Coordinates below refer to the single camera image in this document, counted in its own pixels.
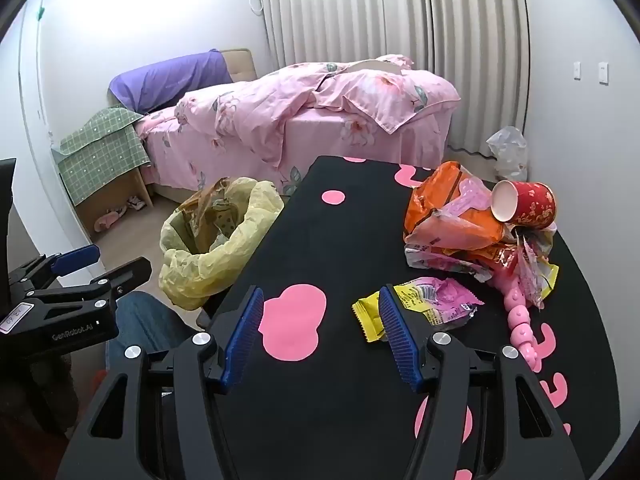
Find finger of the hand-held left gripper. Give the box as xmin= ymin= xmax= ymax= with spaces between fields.
xmin=7 ymin=245 xmax=101 ymax=291
xmin=30 ymin=256 xmax=153 ymax=312

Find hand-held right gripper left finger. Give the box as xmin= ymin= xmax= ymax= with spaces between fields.
xmin=57 ymin=286 xmax=265 ymax=480

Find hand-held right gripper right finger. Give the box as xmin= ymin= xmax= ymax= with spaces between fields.
xmin=377 ymin=285 xmax=586 ymax=480

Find yellow pink wrapper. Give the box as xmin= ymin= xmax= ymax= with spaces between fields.
xmin=351 ymin=276 xmax=485 ymax=343

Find bin with yellow plastic bag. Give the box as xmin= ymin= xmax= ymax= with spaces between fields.
xmin=159 ymin=176 xmax=285 ymax=311

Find silver white wrapper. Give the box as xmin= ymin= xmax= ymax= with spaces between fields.
xmin=404 ymin=237 xmax=496 ymax=283

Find orange snack bag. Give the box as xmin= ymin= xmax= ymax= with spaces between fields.
xmin=404 ymin=161 xmax=506 ymax=261

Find colourful wrapper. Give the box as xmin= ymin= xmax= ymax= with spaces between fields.
xmin=500 ymin=227 xmax=560 ymax=311

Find clear pink printed wrapper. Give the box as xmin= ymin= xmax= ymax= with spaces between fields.
xmin=435 ymin=176 xmax=501 ymax=226

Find red paper cup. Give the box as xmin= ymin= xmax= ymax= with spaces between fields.
xmin=490 ymin=180 xmax=557 ymax=233

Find person's jeans leg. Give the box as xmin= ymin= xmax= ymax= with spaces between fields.
xmin=107 ymin=292 xmax=201 ymax=361

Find pink slipper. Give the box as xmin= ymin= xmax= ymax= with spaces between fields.
xmin=95 ymin=208 xmax=123 ymax=232

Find wooden nightstand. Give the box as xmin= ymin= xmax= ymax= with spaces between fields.
xmin=75 ymin=165 xmax=155 ymax=233

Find clear brown plastic wrapper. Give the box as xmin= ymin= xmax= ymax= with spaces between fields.
xmin=176 ymin=180 xmax=241 ymax=253

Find green checked cloth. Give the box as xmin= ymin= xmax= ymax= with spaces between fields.
xmin=52 ymin=106 xmax=153 ymax=206

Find pink caterpillar toy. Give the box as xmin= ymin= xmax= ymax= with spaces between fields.
xmin=492 ymin=260 xmax=540 ymax=368

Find black tablecloth pink shapes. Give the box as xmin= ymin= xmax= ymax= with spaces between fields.
xmin=57 ymin=155 xmax=623 ymax=480

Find purple pillow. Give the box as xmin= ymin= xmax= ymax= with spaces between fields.
xmin=109 ymin=50 xmax=236 ymax=113

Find pink floral duvet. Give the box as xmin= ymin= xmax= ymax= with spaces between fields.
xmin=175 ymin=55 xmax=461 ymax=171

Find bed with pink floral sheet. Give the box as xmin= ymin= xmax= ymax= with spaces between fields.
xmin=135 ymin=55 xmax=461 ymax=198

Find white plastic bag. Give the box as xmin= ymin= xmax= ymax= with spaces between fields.
xmin=486 ymin=126 xmax=530 ymax=183

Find beige headboard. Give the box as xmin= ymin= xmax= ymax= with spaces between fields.
xmin=220 ymin=48 xmax=258 ymax=86

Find pink floral pillow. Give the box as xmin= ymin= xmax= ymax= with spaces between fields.
xmin=307 ymin=67 xmax=461 ymax=135

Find white pleated curtain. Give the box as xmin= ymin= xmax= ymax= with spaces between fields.
xmin=257 ymin=0 xmax=388 ymax=73
xmin=382 ymin=0 xmax=531 ymax=166

